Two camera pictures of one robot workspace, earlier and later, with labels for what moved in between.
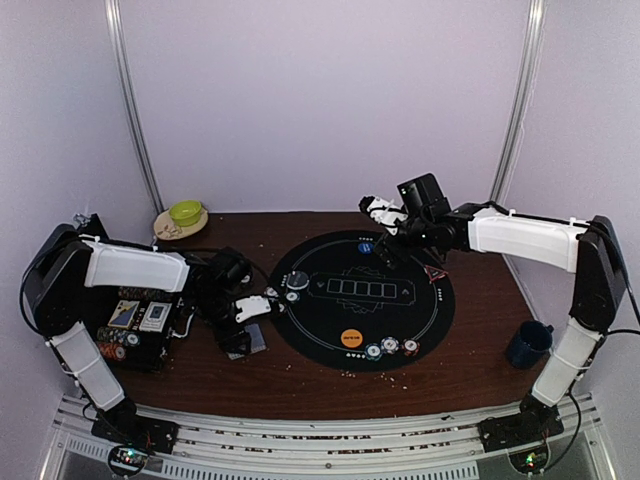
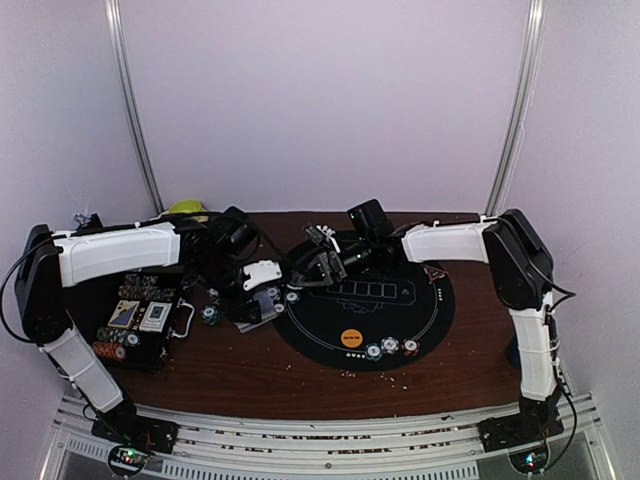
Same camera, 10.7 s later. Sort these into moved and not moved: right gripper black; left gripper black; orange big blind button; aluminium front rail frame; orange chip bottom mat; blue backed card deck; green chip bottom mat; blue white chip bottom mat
Moved: left gripper black; blue backed card deck; right gripper black
Not moved: green chip bottom mat; aluminium front rail frame; orange chip bottom mat; blue white chip bottom mat; orange big blind button
